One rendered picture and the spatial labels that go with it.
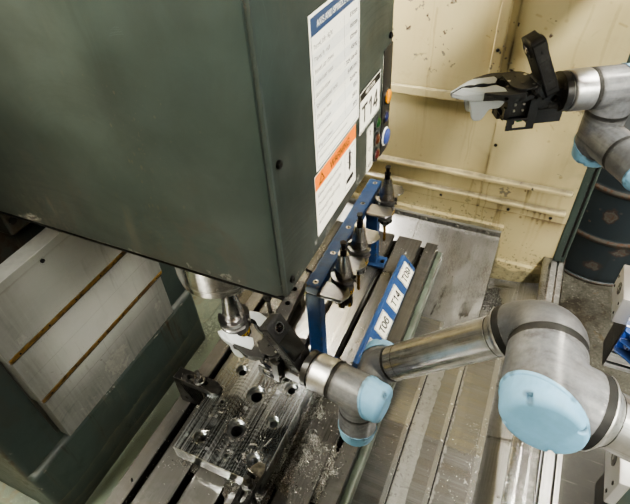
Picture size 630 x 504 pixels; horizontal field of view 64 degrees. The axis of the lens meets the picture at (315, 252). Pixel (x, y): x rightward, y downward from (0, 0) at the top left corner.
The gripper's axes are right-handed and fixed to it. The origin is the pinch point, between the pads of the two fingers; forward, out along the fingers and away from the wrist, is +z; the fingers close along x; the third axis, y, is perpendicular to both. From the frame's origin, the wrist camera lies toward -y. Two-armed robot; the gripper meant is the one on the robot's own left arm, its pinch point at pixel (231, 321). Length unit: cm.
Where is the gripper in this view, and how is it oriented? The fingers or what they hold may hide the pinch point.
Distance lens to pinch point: 107.0
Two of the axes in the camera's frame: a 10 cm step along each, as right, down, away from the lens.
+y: 0.4, 7.2, 6.9
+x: 5.3, -6.0, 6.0
